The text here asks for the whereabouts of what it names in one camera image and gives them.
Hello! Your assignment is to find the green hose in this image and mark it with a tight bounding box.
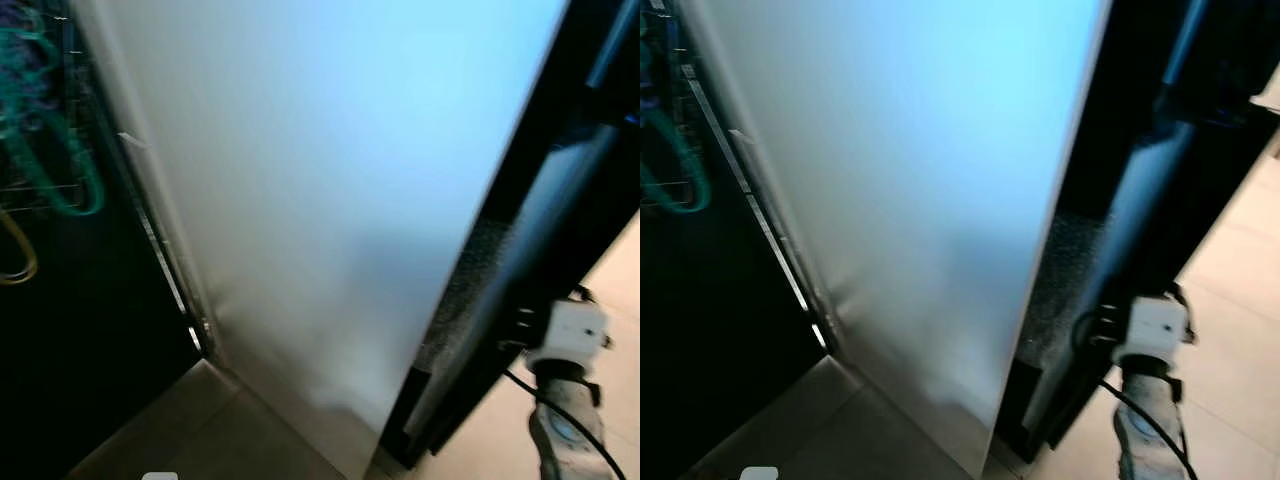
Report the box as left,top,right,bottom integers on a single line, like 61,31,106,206
0,25,107,217
640,100,714,214

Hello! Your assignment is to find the yellow cable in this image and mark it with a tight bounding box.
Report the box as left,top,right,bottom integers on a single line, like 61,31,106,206
0,210,40,287

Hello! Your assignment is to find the dark cabinet with silver trim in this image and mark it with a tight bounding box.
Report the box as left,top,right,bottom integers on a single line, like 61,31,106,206
0,0,213,480
640,0,833,480

